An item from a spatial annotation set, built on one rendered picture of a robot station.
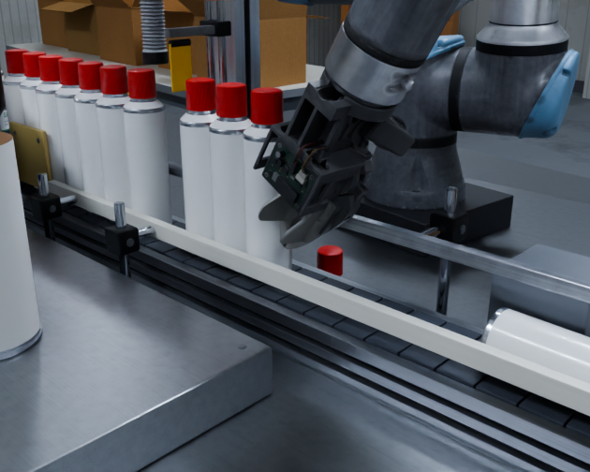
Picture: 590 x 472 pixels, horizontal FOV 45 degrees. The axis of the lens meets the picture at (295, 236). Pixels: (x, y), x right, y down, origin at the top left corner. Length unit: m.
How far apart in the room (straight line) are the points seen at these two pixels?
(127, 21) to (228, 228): 2.60
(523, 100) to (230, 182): 0.40
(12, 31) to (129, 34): 3.30
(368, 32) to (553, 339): 0.28
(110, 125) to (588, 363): 0.63
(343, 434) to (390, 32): 0.33
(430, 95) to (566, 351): 0.50
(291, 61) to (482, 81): 1.80
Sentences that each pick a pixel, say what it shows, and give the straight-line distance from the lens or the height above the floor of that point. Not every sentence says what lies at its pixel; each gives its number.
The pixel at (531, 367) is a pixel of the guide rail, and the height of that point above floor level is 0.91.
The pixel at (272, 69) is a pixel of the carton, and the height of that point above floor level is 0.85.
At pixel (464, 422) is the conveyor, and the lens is 0.62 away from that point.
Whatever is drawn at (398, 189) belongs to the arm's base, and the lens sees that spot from 1.02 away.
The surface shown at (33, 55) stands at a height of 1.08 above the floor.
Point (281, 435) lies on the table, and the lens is 0.63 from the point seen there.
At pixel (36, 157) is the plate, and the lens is 1.10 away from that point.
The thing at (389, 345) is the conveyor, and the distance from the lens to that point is 0.66.
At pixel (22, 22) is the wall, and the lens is 6.61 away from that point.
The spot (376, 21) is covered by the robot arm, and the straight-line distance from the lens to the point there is 0.57.
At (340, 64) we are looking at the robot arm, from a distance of 0.60.
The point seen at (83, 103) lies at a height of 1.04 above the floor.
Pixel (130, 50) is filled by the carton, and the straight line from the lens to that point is 3.36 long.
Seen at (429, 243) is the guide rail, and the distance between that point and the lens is 0.68.
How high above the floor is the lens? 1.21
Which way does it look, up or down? 21 degrees down
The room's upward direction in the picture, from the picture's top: straight up
